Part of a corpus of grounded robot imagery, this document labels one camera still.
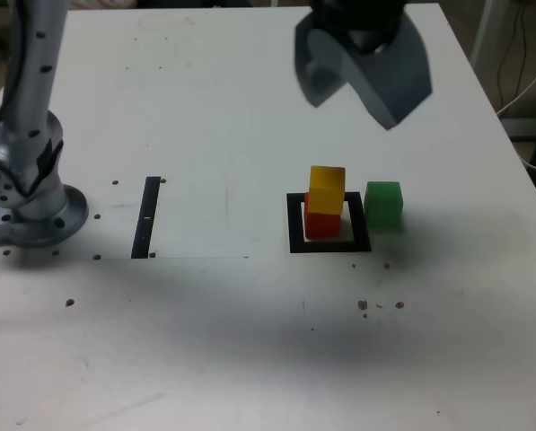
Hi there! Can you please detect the black tape strip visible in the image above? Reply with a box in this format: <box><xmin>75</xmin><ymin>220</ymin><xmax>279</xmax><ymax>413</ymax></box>
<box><xmin>130</xmin><ymin>176</ymin><xmax>162</xmax><ymax>260</ymax></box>

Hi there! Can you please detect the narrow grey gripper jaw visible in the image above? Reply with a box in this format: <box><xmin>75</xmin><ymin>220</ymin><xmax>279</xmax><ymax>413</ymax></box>
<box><xmin>293</xmin><ymin>12</ymin><xmax>348</xmax><ymax>109</ymax></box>

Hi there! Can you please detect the white metal post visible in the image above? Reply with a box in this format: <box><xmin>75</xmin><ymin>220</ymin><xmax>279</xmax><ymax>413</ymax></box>
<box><xmin>469</xmin><ymin>0</ymin><xmax>509</xmax><ymax>91</ymax></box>

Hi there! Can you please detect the thin black hanging cable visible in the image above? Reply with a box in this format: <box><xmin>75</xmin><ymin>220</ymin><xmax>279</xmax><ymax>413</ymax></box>
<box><xmin>496</xmin><ymin>0</ymin><xmax>527</xmax><ymax>111</ymax></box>

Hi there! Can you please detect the black tape square outline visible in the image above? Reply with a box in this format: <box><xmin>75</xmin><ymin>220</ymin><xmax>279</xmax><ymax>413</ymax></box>
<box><xmin>286</xmin><ymin>191</ymin><xmax>373</xmax><ymax>254</ymax></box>

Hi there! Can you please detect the green cube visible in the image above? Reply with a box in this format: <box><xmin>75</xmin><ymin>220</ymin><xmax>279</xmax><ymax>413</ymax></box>
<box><xmin>364</xmin><ymin>180</ymin><xmax>404</xmax><ymax>234</ymax></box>

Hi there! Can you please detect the yellow cube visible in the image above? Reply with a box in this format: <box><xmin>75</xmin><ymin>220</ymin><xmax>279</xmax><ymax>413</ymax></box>
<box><xmin>308</xmin><ymin>164</ymin><xmax>347</xmax><ymax>216</ymax></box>

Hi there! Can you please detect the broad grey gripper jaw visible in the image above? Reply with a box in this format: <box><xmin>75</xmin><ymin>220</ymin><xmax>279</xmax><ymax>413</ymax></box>
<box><xmin>307</xmin><ymin>13</ymin><xmax>434</xmax><ymax>132</ymax></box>

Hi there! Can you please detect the pale pink cloth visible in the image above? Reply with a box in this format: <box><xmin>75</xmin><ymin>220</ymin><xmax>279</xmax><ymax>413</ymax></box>
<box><xmin>67</xmin><ymin>0</ymin><xmax>139</xmax><ymax>11</ymax></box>

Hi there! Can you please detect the red cube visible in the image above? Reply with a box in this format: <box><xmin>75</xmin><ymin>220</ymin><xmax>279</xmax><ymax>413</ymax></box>
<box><xmin>303</xmin><ymin>192</ymin><xmax>343</xmax><ymax>240</ymax></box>

